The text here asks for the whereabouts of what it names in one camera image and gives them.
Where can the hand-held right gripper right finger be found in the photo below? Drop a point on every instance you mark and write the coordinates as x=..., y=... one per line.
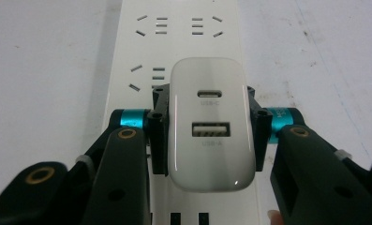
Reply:
x=308, y=175

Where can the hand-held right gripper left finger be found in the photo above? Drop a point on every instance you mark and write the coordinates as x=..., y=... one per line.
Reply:
x=124, y=175

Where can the white charger adapter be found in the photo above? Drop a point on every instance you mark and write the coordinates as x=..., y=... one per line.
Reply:
x=210, y=156

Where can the white power strip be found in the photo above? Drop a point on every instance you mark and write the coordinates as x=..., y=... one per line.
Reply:
x=177, y=47

